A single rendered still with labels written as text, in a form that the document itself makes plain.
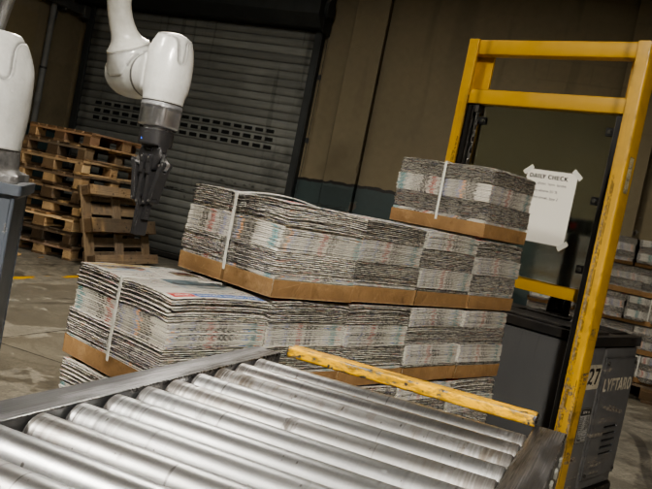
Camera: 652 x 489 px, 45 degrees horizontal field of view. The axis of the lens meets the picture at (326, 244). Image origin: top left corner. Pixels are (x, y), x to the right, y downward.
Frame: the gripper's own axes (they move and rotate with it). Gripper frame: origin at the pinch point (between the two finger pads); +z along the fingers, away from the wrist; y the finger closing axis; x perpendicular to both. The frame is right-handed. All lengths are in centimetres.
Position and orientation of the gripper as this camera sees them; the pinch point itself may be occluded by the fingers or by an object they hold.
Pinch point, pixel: (140, 219)
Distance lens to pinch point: 179.1
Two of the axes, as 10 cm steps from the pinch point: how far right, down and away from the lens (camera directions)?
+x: -6.6, -0.9, -7.5
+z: -2.0, 9.8, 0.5
